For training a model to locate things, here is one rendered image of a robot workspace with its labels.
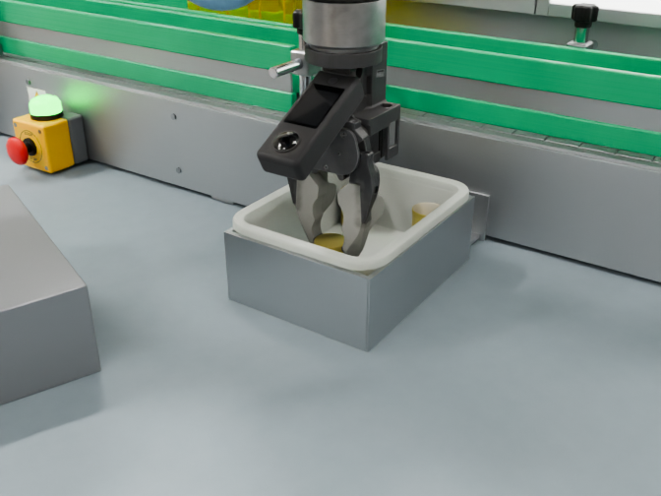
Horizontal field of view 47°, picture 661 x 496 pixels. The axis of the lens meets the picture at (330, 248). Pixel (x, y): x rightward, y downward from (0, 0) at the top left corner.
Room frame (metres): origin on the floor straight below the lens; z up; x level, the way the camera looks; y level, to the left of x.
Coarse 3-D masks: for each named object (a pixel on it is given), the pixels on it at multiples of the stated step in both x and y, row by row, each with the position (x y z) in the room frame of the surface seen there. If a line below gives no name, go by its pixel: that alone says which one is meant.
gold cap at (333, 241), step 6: (324, 234) 0.70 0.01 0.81; (330, 234) 0.70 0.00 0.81; (336, 234) 0.70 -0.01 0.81; (318, 240) 0.68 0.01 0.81; (324, 240) 0.68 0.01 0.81; (330, 240) 0.68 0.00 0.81; (336, 240) 0.68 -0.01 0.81; (342, 240) 0.68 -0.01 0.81; (324, 246) 0.67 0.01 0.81; (330, 246) 0.67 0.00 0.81; (336, 246) 0.67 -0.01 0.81; (342, 252) 0.67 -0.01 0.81
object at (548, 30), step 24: (408, 24) 1.11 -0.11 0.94; (432, 24) 1.09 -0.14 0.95; (456, 24) 1.07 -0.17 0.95; (480, 24) 1.05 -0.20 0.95; (504, 24) 1.03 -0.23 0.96; (528, 24) 1.01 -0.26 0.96; (552, 24) 1.00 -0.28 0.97; (600, 24) 0.96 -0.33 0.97; (600, 48) 0.96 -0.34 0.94; (624, 48) 0.94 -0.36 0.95; (648, 48) 0.93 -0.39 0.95
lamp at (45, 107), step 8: (40, 96) 1.05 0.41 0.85; (48, 96) 1.05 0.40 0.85; (56, 96) 1.06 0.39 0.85; (32, 104) 1.04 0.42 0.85; (40, 104) 1.03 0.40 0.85; (48, 104) 1.04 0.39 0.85; (56, 104) 1.04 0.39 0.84; (32, 112) 1.03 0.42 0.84; (40, 112) 1.03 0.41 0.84; (48, 112) 1.03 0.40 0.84; (56, 112) 1.04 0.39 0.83; (40, 120) 1.03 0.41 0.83; (48, 120) 1.03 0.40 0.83
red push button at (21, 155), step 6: (12, 138) 1.00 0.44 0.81; (18, 138) 1.00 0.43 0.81; (6, 144) 1.01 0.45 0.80; (12, 144) 1.00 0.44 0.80; (18, 144) 0.99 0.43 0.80; (24, 144) 1.00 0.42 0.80; (12, 150) 1.00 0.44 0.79; (18, 150) 0.99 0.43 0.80; (24, 150) 0.99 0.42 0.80; (30, 150) 1.01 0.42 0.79; (12, 156) 1.00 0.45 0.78; (18, 156) 0.99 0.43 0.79; (24, 156) 0.99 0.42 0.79; (18, 162) 1.00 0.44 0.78; (24, 162) 1.00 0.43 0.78
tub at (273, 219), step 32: (288, 192) 0.75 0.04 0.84; (384, 192) 0.81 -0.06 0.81; (416, 192) 0.79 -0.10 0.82; (448, 192) 0.77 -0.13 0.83; (256, 224) 0.70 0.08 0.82; (288, 224) 0.74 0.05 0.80; (384, 224) 0.81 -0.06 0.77; (416, 224) 0.66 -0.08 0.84; (320, 256) 0.61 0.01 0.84; (352, 256) 0.60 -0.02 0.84; (384, 256) 0.60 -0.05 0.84
